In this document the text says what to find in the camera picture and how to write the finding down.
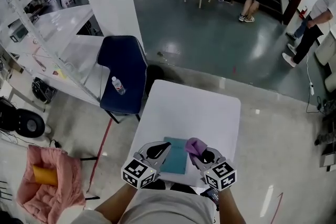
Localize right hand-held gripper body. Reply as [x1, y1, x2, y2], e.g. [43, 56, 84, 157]
[195, 147, 237, 191]

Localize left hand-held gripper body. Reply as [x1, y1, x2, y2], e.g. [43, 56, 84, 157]
[121, 141, 173, 189]

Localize blue notebook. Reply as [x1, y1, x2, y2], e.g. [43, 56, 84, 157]
[159, 136, 190, 175]

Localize purple cloth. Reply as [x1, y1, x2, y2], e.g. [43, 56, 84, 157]
[185, 137, 208, 163]

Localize person's left forearm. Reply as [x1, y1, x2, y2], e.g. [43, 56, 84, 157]
[93, 183, 138, 223]

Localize person's right forearm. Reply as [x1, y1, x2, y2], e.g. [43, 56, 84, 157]
[217, 187, 246, 224]

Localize black waist box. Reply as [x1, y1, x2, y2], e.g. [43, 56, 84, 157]
[201, 187, 220, 205]

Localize person's black trousers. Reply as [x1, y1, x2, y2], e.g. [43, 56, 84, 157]
[143, 179, 208, 195]

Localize red floor tape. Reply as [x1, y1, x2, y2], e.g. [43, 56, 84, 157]
[270, 193, 284, 224]
[86, 118, 113, 194]

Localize person's white shirt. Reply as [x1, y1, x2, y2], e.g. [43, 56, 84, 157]
[59, 188, 218, 224]

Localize white tablecloth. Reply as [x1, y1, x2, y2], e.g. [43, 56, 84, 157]
[128, 79, 242, 187]

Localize clear plastic water bottle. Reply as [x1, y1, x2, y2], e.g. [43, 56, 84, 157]
[111, 76, 126, 95]

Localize pink cushioned chair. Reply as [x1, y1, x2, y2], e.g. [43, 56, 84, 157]
[16, 144, 100, 224]

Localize dark blue chair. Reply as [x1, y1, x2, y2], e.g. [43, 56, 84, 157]
[97, 35, 148, 124]

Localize orange cylinder pillow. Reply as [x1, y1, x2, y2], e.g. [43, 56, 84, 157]
[33, 165, 58, 186]

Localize white flat box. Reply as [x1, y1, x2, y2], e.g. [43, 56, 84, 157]
[319, 151, 336, 173]

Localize black round device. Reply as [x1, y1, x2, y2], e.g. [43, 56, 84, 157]
[15, 108, 53, 139]

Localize black bag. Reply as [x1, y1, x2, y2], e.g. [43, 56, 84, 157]
[31, 77, 57, 105]

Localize white curved counter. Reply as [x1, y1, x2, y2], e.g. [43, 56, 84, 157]
[314, 33, 336, 92]

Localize white metal shelf rack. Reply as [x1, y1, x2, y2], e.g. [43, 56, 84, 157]
[0, 0, 111, 107]

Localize grey box device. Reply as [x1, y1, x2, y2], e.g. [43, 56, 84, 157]
[9, 25, 29, 43]

